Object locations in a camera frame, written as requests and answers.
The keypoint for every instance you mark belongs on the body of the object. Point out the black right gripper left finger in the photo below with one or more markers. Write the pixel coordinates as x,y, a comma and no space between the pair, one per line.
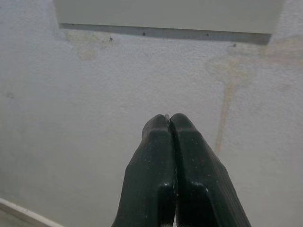
151,170

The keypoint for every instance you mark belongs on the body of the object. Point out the grey wall board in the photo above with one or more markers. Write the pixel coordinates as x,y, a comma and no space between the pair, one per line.
165,14

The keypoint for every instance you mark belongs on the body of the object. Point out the grey skirting board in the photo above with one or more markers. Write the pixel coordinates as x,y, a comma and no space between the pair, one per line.
21,211

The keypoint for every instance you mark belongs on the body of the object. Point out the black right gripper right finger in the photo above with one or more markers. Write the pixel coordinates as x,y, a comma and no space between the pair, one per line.
201,179

